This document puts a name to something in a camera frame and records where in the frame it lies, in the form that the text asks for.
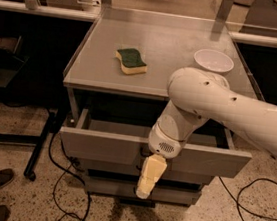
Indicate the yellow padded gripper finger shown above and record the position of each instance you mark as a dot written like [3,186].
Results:
[152,170]

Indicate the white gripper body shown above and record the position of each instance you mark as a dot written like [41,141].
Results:
[162,143]

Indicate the grey top drawer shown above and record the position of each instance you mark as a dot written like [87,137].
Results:
[125,143]

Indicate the grey drawer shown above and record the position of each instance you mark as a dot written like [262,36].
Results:
[110,183]
[136,169]
[125,143]

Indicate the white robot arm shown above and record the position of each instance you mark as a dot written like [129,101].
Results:
[196,96]

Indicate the grey bottom drawer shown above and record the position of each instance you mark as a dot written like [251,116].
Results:
[110,183]

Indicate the grey middle drawer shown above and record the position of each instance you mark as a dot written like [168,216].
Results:
[136,169]

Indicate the grey drawer cabinet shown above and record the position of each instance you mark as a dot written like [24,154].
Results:
[166,43]

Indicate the green yellow sponge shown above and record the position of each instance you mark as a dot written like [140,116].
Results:
[131,61]

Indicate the white bowl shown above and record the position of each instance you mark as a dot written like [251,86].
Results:
[214,61]

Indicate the black cart frame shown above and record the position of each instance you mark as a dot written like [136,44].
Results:
[11,63]

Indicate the white horizontal rail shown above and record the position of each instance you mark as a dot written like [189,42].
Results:
[48,11]

